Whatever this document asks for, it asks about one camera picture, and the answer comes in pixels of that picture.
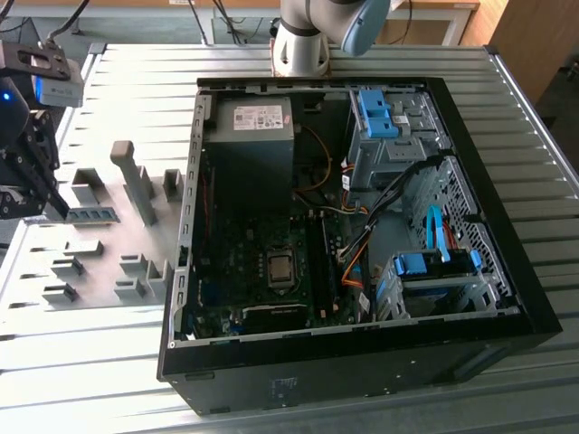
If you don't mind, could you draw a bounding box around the wooden desk white frame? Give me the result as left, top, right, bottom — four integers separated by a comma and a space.
389, 0, 480, 46

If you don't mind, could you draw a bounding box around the thin orange wire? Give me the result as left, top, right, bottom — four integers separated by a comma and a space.
292, 125, 335, 196

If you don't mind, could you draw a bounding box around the black graphics card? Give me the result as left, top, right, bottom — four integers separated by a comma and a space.
242, 303, 308, 331

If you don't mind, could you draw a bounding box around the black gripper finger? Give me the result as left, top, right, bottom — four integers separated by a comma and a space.
17, 108, 70, 222
0, 151, 47, 221

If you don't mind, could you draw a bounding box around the blue RAM stick with label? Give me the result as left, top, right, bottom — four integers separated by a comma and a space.
65, 206, 121, 225

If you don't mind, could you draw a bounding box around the grey metal drive cage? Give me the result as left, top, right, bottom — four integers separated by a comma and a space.
347, 88, 453, 191

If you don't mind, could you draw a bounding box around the grey metal disk bay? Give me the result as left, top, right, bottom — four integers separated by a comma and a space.
375, 252, 503, 320

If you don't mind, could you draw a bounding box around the hard disk in blue carrier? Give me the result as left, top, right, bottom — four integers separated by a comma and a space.
392, 250, 481, 277

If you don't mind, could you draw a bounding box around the thick orange wire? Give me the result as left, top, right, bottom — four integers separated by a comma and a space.
341, 250, 365, 287

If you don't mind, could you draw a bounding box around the red wire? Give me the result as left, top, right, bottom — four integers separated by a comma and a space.
202, 167, 214, 236

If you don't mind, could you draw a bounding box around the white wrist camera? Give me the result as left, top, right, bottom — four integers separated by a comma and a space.
33, 67, 86, 109

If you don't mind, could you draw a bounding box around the wooden cabinet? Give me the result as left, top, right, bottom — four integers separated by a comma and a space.
460, 0, 579, 105

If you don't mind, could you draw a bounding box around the grey power supply unit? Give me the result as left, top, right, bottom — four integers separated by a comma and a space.
205, 94, 296, 213

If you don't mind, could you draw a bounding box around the green motherboard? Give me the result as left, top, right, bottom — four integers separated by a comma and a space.
194, 210, 358, 338

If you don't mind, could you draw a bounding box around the silver CPU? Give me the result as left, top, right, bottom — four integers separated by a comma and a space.
267, 252, 295, 284

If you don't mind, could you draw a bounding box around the black PC case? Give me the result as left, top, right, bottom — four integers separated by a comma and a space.
156, 75, 564, 417

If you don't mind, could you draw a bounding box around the grey plastic parts rack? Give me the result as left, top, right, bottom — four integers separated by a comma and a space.
39, 140, 186, 314

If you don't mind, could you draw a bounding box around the blue plastic drive bracket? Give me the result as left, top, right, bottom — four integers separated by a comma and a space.
356, 89, 402, 139

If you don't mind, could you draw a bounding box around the black cable bundle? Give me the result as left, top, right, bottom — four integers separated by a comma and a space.
364, 156, 442, 231

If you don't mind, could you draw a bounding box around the black RAM slot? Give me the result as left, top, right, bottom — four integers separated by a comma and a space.
305, 212, 327, 320

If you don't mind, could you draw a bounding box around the grey frame desk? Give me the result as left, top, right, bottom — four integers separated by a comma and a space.
0, 0, 281, 46

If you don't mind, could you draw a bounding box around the blue flat data wire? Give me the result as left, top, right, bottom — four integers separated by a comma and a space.
426, 205, 451, 262

